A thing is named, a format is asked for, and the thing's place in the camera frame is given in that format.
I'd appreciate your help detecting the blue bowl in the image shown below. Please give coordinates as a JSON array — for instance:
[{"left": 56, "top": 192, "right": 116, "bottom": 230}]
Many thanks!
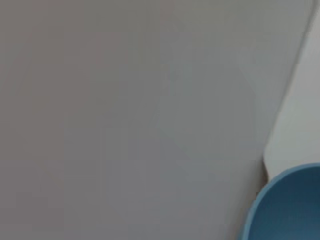
[{"left": 238, "top": 162, "right": 320, "bottom": 240}]

